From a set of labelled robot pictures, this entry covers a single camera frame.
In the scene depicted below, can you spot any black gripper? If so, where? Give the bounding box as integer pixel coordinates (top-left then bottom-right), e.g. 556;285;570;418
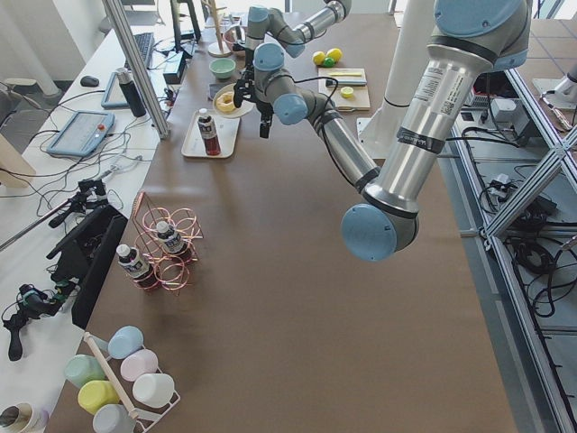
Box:
233;41;254;68
233;67;273;138

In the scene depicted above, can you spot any yellow glazed donut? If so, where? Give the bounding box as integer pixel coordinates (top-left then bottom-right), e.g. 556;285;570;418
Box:
215;91;236;113

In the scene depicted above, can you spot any white round plate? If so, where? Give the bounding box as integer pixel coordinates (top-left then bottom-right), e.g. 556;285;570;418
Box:
213;83;255;118

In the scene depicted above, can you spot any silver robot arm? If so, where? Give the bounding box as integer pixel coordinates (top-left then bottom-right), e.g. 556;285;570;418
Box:
244;0;353;69
234;1;532;262

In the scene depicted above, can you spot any cream rabbit tray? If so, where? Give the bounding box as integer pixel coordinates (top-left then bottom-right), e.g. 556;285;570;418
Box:
181;109;240;159

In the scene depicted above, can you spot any brown drink bottle on tray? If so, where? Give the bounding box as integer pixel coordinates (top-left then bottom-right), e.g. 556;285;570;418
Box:
197;108;221;156

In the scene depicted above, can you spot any mint green bowl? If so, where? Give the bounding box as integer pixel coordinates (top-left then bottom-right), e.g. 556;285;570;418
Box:
209;58;236;79

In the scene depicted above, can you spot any pink bowl with ice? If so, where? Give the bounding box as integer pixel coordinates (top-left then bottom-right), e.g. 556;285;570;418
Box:
223;24;247;58

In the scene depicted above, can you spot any grey folded cloth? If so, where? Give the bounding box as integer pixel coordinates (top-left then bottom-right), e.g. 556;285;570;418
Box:
207;83;226;100

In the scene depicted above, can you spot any yellow lemon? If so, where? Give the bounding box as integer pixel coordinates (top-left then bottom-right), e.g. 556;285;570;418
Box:
312;51;326;66
326;48;343;63

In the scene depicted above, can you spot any green lime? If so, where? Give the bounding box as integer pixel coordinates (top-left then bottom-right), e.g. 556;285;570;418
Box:
322;57;335;68

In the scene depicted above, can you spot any yellow plastic knife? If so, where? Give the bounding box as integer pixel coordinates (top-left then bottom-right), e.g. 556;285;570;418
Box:
328;70;364;78

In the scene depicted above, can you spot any half lemon slice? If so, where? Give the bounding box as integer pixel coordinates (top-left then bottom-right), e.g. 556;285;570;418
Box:
340;87;354;99

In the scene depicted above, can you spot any wooden cutting board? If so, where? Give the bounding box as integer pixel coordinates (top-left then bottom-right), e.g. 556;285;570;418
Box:
317;68;371;111

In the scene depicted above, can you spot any black keyboard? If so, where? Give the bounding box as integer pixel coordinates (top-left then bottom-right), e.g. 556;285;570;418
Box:
133;32;155;68

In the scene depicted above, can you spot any black thermos bottle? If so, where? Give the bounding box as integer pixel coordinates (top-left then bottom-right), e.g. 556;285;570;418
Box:
114;68;146;117

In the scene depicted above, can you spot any dark bottle in rack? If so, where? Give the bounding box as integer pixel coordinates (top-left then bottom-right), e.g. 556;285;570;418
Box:
156;220;192;263
116;244;160;291

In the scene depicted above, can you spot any black computer mouse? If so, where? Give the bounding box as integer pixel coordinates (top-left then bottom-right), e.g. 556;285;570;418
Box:
80;76;99;88

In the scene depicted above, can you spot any blue teach pendant tablet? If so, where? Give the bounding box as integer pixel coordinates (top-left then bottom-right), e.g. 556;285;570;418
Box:
46;110;115;157

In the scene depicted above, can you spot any light blue cup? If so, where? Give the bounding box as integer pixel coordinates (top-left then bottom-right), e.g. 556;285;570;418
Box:
107;326;143;360

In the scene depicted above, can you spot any pink cup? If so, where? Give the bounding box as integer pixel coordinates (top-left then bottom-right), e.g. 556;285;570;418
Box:
120;349;159;382

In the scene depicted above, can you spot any white cup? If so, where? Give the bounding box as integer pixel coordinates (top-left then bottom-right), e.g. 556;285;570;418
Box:
133;373;175;409

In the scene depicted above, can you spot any mint green cup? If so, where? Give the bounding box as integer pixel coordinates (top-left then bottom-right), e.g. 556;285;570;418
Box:
64;355;106;389

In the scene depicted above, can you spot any yellow cup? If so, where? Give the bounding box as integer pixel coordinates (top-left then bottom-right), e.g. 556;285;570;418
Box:
78;380;120;415

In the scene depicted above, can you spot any grey cup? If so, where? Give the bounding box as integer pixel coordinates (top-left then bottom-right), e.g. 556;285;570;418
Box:
92;404;136;433

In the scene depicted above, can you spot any paper cup corner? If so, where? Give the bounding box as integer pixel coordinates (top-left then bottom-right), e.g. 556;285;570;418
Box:
1;403;49;433

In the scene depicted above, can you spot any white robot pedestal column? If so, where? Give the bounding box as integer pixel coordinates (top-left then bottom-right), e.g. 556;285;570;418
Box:
357;0;435;160

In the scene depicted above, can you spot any aluminium frame post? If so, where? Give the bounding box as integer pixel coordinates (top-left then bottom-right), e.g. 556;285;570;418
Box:
102;0;170;140

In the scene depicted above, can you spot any copper wire bottle rack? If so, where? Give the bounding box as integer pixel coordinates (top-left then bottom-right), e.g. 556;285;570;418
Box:
131;191;204;295

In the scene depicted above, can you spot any black camera on tripod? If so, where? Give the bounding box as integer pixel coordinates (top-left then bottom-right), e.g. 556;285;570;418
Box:
49;179;108;228

